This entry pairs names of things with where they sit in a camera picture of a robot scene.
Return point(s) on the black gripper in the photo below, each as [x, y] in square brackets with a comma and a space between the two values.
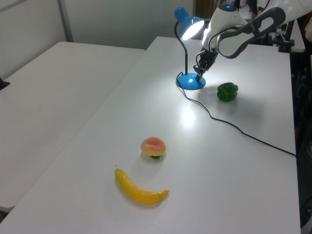
[207, 58]

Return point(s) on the blue gooseneck desk lamp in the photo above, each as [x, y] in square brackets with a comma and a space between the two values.
[189, 81]

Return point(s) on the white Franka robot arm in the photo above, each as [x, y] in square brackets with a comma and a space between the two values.
[229, 46]

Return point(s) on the green toy bell pepper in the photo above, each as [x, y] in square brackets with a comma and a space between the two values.
[226, 92]

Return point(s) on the pink toy peach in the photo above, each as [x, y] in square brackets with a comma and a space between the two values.
[153, 146]

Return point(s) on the yellow toy banana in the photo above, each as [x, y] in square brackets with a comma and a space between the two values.
[141, 195]

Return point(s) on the black camera stand with clamp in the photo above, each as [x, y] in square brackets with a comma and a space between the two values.
[287, 42]

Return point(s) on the grey wall partition post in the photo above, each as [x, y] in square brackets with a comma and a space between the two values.
[65, 22]

